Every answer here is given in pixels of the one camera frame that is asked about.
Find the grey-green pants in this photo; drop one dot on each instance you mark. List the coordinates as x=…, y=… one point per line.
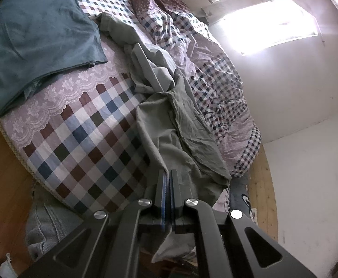
x=169, y=139

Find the grey-green shirt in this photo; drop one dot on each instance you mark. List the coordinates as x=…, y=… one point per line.
x=145, y=60

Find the window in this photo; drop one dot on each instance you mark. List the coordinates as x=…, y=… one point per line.
x=258, y=14

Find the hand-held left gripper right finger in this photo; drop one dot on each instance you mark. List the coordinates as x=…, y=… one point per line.
x=177, y=202

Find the checked bed sheet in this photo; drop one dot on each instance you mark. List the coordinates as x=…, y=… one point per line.
x=79, y=139

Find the dark teal folded cloth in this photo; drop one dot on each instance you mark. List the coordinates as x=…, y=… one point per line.
x=41, y=40

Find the checked purple duvet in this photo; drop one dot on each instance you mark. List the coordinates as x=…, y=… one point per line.
x=209, y=72

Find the light grey sweatpants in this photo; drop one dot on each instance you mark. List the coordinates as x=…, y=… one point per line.
x=47, y=223

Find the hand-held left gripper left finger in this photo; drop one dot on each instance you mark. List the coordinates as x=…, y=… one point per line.
x=161, y=197

